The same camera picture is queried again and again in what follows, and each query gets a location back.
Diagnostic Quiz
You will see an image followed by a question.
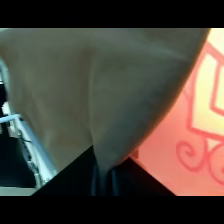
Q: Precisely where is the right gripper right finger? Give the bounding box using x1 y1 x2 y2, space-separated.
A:
111 156 176 197

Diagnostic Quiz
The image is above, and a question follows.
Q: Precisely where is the brown shirt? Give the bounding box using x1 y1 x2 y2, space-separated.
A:
0 28 212 197

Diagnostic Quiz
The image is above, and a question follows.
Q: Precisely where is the silver frame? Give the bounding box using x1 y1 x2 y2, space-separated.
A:
0 59 60 197

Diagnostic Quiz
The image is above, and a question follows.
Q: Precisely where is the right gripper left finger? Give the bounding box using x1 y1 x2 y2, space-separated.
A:
31 145 99 197

